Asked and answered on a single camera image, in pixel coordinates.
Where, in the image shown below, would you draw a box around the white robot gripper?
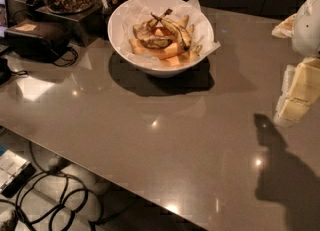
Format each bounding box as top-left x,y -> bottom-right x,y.
272,0 -> 320,127

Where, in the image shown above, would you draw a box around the dark spotted banana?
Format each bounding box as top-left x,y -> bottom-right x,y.
151,14 -> 192,51

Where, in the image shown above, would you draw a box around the brown overripe banana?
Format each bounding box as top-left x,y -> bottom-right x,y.
133,17 -> 172,49

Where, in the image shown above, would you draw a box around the white paper bowl liner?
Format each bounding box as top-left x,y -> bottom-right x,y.
108,0 -> 221,77

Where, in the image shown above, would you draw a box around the white ceramic bowl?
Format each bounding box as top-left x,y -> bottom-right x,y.
108,0 -> 220,78

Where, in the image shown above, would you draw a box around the dark metal stand box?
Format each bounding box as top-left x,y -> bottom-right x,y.
36,2 -> 107,47

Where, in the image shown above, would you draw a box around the black box with label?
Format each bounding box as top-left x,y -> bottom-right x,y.
4,19 -> 70,63

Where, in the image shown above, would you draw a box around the white power adapter box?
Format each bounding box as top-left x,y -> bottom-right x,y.
0,150 -> 36,198

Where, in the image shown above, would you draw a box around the black cable on counter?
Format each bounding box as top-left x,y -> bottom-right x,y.
49,45 -> 80,68

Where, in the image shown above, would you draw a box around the black floor cables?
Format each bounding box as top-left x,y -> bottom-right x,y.
0,139 -> 134,231

